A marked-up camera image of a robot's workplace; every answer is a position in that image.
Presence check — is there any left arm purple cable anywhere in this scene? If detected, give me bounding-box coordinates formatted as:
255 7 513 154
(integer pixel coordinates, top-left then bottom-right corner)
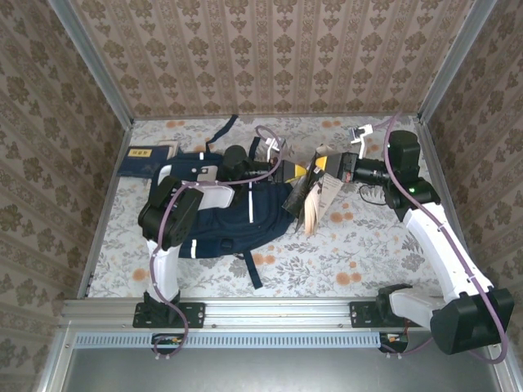
149 124 285 363

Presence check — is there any aluminium corner post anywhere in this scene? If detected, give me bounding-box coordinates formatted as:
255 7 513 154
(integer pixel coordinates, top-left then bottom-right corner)
47 0 135 126
418 0 498 122

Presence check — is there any black connector with orange plug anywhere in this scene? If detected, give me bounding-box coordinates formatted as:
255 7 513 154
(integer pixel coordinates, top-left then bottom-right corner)
151 332 186 356
378 332 409 354

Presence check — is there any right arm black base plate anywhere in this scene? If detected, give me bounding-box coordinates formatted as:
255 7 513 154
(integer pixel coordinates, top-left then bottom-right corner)
349 301 426 329

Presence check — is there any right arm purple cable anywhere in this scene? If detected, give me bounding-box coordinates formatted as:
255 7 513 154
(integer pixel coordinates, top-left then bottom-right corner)
373 112 512 365

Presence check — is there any navy book yellow label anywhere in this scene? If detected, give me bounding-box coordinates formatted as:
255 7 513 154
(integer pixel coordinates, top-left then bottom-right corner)
116 145 164 180

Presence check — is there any black book gold print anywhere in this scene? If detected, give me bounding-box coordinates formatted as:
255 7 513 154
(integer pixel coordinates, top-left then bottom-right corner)
283 141 345 238

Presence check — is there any right gripper thin black cable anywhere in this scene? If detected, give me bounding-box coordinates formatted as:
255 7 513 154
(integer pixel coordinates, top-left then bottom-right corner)
358 182 390 206

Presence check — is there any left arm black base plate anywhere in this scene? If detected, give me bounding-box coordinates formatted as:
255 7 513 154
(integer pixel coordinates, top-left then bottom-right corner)
132 301 206 329

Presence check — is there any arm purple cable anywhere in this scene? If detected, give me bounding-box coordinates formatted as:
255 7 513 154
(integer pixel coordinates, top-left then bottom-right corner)
149 124 285 363
373 112 512 365

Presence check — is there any long aluminium frame rail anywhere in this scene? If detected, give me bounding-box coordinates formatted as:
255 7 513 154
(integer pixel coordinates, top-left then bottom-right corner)
60 296 500 330

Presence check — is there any grey slotted cable duct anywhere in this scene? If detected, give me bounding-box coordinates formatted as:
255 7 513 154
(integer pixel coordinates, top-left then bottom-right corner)
74 331 383 350

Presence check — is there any navy blue backpack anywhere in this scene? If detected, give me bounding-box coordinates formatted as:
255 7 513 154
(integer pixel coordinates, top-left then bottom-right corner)
147 114 302 291

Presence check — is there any grey metal sheet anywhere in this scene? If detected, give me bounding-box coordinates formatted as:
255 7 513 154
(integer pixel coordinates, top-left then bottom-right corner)
38 329 523 392

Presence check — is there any floral tablecloth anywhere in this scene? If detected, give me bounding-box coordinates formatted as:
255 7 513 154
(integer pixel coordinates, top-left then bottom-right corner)
87 116 467 299

